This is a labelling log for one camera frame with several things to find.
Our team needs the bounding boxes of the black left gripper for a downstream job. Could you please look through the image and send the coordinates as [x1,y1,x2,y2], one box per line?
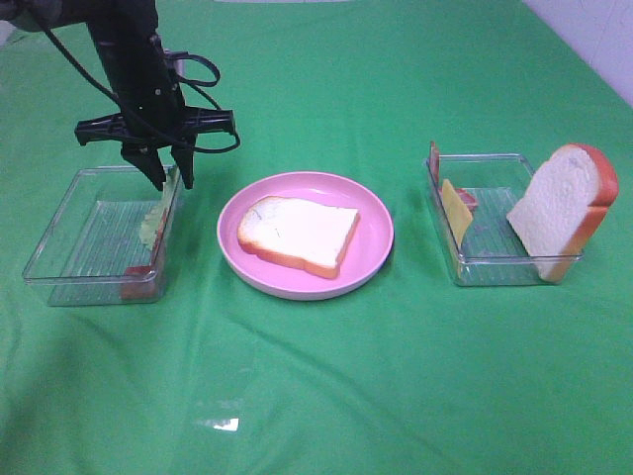
[74,58,234,191]

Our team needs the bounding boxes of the green lettuce leaf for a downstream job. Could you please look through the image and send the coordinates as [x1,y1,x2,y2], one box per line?
[138,167,179,250]

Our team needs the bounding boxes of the bacon strip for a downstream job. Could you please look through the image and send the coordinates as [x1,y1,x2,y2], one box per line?
[120,219,167,301]

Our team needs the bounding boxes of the bread slice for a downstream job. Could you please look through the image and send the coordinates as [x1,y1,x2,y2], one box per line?
[236,196,361,279]
[506,143,619,282]

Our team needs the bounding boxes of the ham slice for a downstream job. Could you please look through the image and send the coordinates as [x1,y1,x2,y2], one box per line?
[428,141,479,213]

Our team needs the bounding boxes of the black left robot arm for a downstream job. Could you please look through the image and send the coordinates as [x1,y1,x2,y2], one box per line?
[1,1,238,190]

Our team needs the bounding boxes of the left clear plastic tray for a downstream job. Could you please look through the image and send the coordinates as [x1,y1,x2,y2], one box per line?
[23,166,183,307]

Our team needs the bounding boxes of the clear plastic tray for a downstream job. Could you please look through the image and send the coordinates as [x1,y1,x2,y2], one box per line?
[23,166,183,307]
[425,152,584,287]

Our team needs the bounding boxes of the pink round plate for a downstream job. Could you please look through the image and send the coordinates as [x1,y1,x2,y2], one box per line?
[217,171,395,301]

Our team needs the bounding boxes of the clear plastic film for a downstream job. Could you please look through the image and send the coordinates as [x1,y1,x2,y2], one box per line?
[189,341,254,433]

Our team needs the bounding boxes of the yellow cheese slice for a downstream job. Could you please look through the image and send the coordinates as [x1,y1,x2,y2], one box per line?
[441,178,478,247]

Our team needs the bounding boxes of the right clear plastic tray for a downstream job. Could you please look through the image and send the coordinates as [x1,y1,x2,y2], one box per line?
[425,152,584,287]

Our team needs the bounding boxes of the green table cloth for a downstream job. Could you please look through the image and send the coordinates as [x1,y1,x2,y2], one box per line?
[1,1,632,474]

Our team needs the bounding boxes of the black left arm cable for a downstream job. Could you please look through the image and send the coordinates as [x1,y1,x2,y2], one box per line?
[29,9,242,153]

